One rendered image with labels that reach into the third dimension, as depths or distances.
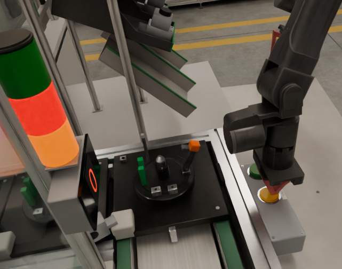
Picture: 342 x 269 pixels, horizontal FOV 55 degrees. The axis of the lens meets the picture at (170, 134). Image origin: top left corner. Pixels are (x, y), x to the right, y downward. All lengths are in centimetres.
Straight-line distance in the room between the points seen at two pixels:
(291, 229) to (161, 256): 26
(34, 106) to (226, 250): 45
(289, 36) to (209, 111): 63
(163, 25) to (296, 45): 36
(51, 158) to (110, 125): 75
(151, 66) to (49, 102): 62
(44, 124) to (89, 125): 80
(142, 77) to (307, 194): 50
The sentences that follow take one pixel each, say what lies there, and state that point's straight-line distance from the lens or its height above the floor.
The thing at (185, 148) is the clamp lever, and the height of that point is 106.
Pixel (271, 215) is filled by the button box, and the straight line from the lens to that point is 71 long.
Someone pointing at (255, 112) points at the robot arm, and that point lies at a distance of 57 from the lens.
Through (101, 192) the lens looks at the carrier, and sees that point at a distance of 78.
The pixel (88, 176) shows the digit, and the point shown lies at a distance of 45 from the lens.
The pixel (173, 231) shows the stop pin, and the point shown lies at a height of 96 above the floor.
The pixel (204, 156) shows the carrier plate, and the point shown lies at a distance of 81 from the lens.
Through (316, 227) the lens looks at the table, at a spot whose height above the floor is 86.
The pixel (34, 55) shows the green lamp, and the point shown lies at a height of 140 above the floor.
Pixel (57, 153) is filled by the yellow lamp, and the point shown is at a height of 128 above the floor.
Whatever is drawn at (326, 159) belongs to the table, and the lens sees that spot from 99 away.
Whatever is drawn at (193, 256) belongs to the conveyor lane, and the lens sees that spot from 70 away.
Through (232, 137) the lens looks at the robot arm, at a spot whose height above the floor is 117.
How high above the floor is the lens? 153
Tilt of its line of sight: 39 degrees down
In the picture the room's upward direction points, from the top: 9 degrees counter-clockwise
